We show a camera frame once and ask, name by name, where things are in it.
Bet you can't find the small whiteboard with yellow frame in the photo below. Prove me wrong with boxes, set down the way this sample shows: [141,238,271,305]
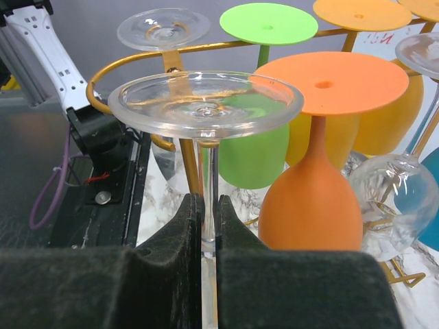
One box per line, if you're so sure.
[353,23,425,60]

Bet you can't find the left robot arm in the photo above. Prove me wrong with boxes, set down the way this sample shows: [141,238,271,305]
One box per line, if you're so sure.
[1,1,129,168]

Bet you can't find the clear champagne flute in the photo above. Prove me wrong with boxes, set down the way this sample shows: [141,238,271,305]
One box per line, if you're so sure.
[110,8,210,192]
[108,71,304,328]

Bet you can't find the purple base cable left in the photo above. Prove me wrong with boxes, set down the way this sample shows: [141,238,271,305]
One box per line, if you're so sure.
[29,128,88,230]

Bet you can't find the gold wire wine glass rack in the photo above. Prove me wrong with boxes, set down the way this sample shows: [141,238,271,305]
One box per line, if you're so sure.
[85,16,439,287]

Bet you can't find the orange plastic wine glass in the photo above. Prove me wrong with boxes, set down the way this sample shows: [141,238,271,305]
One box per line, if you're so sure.
[249,51,410,252]

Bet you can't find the frosted clear tumbler glass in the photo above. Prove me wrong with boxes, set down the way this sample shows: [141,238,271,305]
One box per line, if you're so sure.
[348,32,439,263]

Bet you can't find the green plastic wine glass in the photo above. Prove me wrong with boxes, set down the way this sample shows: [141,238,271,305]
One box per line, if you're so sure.
[214,3,320,189]

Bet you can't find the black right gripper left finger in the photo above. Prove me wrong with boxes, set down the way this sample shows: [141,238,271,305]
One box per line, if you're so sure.
[1,194,202,328]

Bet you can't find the blue plastic wine glass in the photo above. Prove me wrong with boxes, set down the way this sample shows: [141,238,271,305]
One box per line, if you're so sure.
[394,149,438,250]

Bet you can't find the yellow plastic wine glass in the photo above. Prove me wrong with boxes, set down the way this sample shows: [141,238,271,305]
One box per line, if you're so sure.
[349,0,439,156]
[271,1,412,169]

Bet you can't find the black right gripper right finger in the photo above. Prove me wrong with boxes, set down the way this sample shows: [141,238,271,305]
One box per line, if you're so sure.
[217,195,403,328]

